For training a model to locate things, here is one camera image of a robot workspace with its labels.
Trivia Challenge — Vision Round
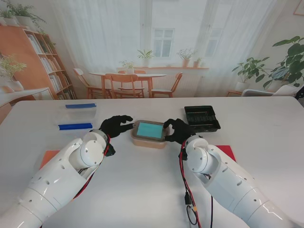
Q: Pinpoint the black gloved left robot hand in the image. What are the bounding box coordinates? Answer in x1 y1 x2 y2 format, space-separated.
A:
99 115 134 139

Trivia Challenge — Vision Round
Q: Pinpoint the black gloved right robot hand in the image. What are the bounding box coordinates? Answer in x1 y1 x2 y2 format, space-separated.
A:
162 118 197 145

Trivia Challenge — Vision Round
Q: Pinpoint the clear lid with teal label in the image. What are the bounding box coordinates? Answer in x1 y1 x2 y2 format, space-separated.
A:
131 120 167 143

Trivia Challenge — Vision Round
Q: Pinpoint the brown kraft paper container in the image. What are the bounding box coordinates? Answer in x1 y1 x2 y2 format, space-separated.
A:
130 120 168 150

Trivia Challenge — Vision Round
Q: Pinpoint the clear lid with red label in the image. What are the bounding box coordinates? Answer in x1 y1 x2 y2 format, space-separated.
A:
215 145 237 163

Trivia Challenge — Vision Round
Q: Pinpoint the clear container with blue clips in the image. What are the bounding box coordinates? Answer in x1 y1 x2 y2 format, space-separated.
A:
57 103 98 132

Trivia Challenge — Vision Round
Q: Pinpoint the black plastic tray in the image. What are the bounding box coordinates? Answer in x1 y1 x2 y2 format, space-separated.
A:
184 105 221 133

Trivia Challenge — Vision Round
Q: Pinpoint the clear lid with orange label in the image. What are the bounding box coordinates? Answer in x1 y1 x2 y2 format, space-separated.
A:
39 150 61 170

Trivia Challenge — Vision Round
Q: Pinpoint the printed room backdrop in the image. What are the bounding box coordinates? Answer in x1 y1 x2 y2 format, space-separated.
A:
0 0 304 105

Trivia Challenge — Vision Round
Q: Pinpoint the black stand clamp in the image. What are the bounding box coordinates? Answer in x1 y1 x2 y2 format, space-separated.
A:
295 85 304 102

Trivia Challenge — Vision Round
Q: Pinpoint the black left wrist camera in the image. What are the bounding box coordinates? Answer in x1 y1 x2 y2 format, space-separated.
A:
104 146 117 157

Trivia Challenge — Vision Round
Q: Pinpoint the red black left arm cable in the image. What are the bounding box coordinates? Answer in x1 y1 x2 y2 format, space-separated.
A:
71 135 112 202

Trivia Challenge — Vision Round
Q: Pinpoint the red black arm cable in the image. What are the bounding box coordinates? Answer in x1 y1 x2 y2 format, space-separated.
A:
179 142 214 228
71 135 112 202

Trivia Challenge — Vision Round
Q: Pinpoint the red black right arm cable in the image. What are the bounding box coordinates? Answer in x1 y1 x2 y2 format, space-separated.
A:
179 142 214 228

